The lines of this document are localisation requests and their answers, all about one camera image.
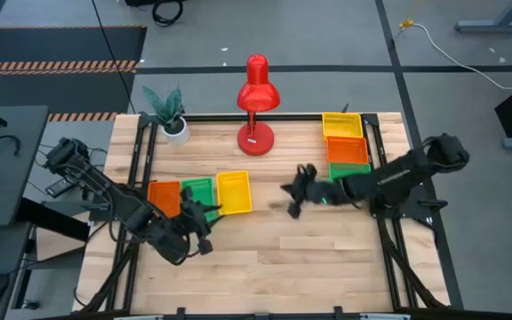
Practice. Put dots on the black side desk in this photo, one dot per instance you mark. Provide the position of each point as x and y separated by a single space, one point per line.
11 178

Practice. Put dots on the yellow plastic basket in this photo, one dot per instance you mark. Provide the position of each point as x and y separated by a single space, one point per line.
234 193
342 125

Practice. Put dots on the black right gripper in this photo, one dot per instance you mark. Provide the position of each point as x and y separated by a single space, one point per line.
322 192

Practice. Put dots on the orange plastic basket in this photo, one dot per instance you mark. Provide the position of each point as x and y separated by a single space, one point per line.
347 150
165 197

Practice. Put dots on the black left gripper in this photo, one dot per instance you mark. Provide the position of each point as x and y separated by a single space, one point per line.
197 222

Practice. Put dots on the black metal table frame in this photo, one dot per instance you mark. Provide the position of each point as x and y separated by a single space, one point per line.
291 117

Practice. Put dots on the potted plant in white pot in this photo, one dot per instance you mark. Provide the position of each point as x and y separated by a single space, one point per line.
173 129

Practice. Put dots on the black handheld controller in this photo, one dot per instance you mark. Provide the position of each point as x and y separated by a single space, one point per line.
58 187

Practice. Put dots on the grey table leg base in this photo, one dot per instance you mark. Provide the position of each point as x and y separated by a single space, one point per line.
496 26

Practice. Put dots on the green plastic basket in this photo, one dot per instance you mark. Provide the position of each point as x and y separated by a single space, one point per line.
349 170
200 189

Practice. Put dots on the black hazard-striped floor mat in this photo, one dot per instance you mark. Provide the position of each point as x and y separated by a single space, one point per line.
60 46

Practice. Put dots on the red desk lamp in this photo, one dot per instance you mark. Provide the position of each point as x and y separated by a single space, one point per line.
256 138

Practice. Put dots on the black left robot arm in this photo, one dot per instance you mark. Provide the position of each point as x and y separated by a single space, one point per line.
105 189

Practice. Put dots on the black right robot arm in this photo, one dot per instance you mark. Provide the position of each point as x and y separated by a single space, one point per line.
398 178

